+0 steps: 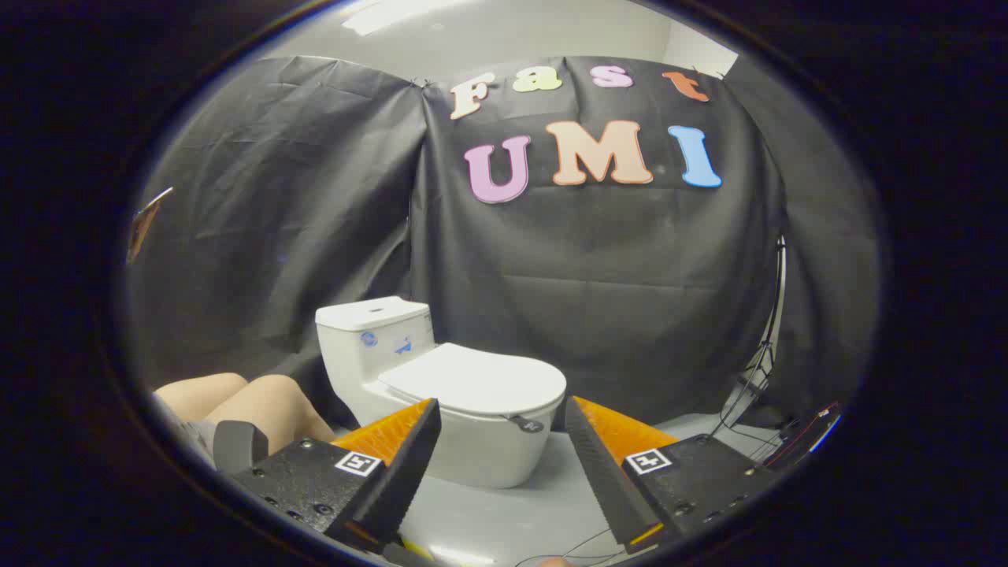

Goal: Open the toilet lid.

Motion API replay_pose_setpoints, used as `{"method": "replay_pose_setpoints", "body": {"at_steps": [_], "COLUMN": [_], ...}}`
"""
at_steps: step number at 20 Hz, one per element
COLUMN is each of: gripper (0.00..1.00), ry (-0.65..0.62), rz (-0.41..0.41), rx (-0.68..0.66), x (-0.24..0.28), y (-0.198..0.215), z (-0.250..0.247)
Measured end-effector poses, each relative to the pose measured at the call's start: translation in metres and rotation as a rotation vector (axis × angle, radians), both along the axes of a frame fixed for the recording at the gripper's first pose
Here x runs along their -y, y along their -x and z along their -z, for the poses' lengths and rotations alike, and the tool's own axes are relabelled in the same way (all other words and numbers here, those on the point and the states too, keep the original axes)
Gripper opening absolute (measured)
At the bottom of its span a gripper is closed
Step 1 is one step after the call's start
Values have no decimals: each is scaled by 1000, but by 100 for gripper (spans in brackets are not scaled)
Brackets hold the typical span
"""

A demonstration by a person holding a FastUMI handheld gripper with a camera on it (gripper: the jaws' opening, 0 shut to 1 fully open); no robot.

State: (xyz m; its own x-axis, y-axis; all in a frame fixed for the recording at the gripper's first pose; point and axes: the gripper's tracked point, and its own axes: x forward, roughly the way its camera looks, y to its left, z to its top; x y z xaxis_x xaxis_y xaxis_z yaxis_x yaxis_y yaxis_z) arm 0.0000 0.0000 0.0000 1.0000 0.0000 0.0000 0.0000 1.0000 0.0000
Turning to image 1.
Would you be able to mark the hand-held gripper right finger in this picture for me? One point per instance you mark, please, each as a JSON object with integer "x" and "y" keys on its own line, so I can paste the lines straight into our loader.
{"x": 602, "y": 472}

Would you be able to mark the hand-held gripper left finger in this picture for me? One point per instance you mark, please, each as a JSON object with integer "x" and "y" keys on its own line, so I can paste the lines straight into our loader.
{"x": 394, "y": 480}

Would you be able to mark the white toilet lid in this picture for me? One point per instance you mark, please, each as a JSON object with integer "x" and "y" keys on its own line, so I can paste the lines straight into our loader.
{"x": 480, "y": 378}

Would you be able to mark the black lid pull tab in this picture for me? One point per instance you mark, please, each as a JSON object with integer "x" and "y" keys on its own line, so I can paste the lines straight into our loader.
{"x": 526, "y": 424}

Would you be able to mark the white ceramic toilet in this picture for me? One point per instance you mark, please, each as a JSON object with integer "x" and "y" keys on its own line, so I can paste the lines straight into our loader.
{"x": 366, "y": 346}

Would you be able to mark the person's leg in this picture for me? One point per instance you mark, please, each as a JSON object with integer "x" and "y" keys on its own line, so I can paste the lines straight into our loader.
{"x": 197, "y": 394}
{"x": 276, "y": 409}

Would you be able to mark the black backdrop cloth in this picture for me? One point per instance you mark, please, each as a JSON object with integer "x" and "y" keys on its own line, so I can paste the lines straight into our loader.
{"x": 598, "y": 268}

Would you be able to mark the black device with red edge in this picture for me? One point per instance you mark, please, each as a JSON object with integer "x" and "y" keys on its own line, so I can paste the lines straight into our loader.
{"x": 807, "y": 437}

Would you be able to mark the black metal stand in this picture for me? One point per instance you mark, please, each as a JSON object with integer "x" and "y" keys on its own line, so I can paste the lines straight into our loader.
{"x": 780, "y": 299}

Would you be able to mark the brown cardboard piece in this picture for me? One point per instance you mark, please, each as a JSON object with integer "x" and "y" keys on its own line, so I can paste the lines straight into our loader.
{"x": 146, "y": 224}

